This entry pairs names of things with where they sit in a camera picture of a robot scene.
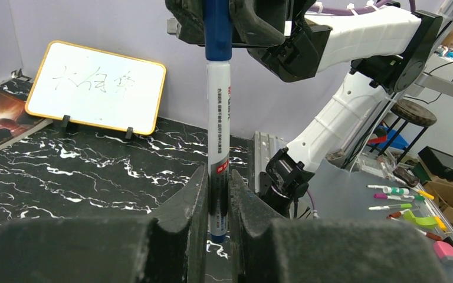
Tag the green capped marker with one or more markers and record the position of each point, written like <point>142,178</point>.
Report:
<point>390,190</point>

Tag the green scoop tool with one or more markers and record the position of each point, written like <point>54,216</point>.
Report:
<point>429,222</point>

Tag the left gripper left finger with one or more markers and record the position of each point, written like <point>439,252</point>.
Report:
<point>166,245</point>

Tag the round black stool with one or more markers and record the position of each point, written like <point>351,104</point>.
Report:
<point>407,113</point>

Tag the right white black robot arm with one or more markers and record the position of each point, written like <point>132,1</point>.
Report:
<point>386,46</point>

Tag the aluminium frame rail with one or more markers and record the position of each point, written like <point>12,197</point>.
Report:
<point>264,147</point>

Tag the pink capped marker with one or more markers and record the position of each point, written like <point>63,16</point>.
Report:
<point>407,198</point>

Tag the brown book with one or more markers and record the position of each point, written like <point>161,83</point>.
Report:
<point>15,122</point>

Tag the light green marker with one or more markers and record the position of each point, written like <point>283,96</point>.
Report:
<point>391,207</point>

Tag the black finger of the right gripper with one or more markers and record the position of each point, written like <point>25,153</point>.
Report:
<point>189,15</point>

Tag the pink eraser block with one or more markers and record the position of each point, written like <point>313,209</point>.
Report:
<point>444,252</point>

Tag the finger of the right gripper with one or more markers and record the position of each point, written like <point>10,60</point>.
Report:
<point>258,24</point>

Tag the blue pen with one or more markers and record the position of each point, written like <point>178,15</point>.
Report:
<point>218,91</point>

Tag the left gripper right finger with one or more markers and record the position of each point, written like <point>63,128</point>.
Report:
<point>267,247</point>

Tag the blue pen cap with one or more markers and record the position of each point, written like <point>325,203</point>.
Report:
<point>218,30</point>

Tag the black storage box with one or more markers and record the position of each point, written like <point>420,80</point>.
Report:
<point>438,163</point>

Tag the white board wooden frame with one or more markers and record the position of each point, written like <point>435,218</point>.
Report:
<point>97,88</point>

